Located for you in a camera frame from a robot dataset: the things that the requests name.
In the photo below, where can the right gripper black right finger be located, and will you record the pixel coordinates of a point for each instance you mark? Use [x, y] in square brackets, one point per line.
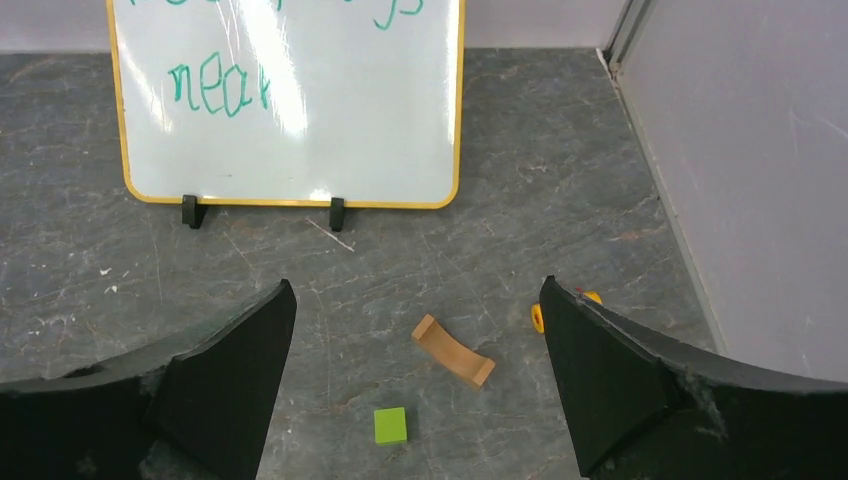
[643, 405]

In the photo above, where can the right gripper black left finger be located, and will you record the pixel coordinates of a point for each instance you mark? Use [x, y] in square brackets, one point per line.
[206, 393]

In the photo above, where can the yellow-framed whiteboard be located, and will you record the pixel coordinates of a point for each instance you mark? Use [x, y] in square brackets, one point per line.
[290, 103]

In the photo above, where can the black whiteboard stand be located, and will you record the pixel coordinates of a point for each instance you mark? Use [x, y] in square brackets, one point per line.
[193, 213]

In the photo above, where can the red toy car, yellow wheels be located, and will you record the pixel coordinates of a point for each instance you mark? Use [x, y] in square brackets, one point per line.
[536, 311]

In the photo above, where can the curved wooden block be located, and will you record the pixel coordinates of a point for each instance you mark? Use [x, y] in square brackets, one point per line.
[471, 367]

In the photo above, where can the green cube block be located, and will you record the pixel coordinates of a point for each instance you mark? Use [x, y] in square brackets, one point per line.
[390, 426]

